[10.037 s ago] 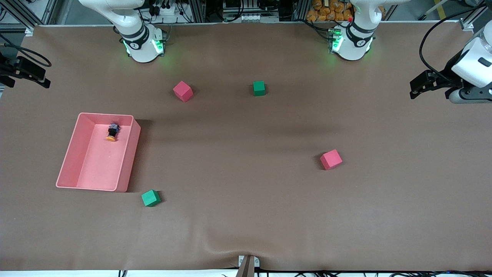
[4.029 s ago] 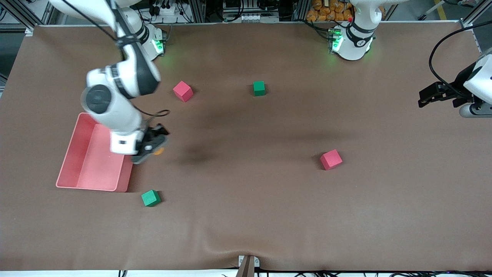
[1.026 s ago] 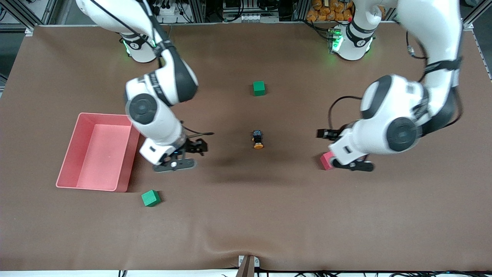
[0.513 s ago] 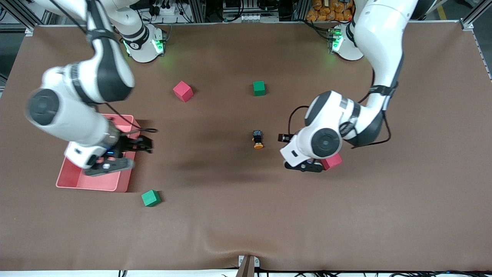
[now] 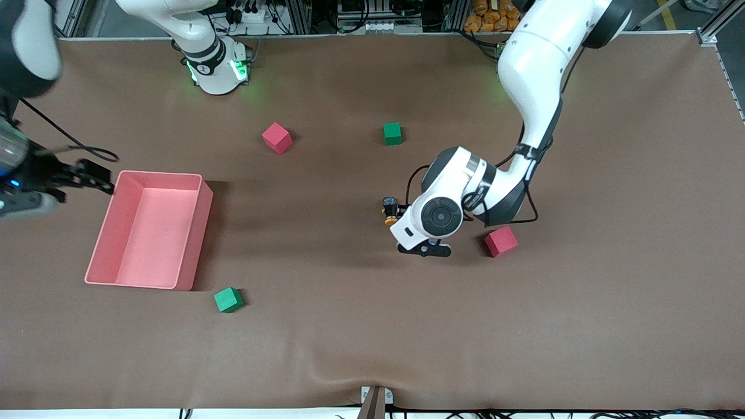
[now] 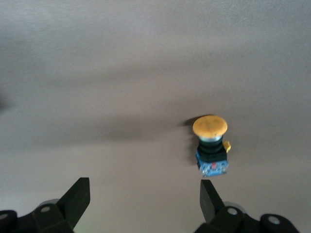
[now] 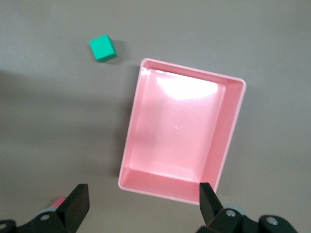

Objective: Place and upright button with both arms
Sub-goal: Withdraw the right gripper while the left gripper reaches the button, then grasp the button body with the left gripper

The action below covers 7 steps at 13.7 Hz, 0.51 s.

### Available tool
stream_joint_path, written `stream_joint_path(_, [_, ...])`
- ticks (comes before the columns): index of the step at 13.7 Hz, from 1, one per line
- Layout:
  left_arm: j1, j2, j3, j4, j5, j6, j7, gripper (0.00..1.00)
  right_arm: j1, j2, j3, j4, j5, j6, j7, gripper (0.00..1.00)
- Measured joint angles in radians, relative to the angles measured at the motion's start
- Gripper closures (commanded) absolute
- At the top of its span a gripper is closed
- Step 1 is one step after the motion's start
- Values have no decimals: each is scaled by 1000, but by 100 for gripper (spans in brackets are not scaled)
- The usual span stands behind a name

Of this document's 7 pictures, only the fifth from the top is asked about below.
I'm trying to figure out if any pink plastic bin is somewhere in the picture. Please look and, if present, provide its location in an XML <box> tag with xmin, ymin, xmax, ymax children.
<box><xmin>84</xmin><ymin>170</ymin><xmax>214</xmax><ymax>291</ymax></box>

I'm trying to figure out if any pink foam cube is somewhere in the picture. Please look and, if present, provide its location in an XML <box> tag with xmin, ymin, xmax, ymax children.
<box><xmin>261</xmin><ymin>122</ymin><xmax>293</xmax><ymax>155</ymax></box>
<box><xmin>484</xmin><ymin>226</ymin><xmax>519</xmax><ymax>258</ymax></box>

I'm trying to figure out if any brown table mat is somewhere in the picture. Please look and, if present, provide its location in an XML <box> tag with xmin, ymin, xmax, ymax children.
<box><xmin>0</xmin><ymin>34</ymin><xmax>745</xmax><ymax>411</ymax></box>

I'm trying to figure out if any bag of orange items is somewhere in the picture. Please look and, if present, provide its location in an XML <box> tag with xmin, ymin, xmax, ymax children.
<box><xmin>464</xmin><ymin>0</ymin><xmax>524</xmax><ymax>34</ymax></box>

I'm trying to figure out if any white power strip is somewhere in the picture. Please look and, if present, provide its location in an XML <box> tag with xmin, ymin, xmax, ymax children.
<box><xmin>230</xmin><ymin>5</ymin><xmax>269</xmax><ymax>25</ymax></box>

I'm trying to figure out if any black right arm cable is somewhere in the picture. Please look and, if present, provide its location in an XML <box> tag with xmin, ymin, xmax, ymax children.
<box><xmin>20</xmin><ymin>98</ymin><xmax>120</xmax><ymax>165</ymax></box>

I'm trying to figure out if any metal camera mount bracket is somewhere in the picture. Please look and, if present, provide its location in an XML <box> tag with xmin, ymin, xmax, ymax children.
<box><xmin>360</xmin><ymin>385</ymin><xmax>394</xmax><ymax>419</ymax></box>

